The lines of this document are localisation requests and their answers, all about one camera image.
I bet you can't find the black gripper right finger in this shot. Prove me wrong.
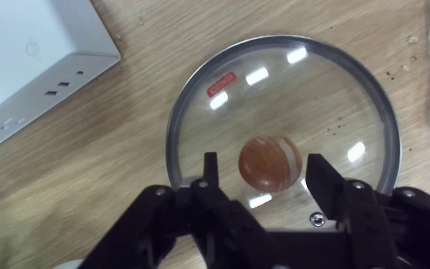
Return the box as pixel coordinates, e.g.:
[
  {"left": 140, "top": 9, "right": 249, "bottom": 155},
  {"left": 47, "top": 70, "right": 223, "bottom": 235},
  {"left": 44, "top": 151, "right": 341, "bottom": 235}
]
[{"left": 307, "top": 151, "right": 430, "bottom": 269}]

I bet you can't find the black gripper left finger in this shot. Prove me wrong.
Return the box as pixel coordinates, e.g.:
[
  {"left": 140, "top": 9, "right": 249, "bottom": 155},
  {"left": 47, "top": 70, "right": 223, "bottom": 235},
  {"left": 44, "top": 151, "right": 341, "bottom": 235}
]
[{"left": 78, "top": 151, "right": 272, "bottom": 269}]

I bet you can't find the glass lid with wooden knob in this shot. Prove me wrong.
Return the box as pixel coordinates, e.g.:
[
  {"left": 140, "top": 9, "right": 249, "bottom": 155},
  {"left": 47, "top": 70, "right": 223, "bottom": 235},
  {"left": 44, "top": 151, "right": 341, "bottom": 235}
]
[{"left": 165, "top": 34, "right": 404, "bottom": 202}]

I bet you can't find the white power socket box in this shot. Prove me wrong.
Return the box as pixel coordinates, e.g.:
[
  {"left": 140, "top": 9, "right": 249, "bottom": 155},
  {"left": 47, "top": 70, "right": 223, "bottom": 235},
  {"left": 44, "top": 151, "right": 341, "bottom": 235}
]
[{"left": 0, "top": 0, "right": 123, "bottom": 161}]

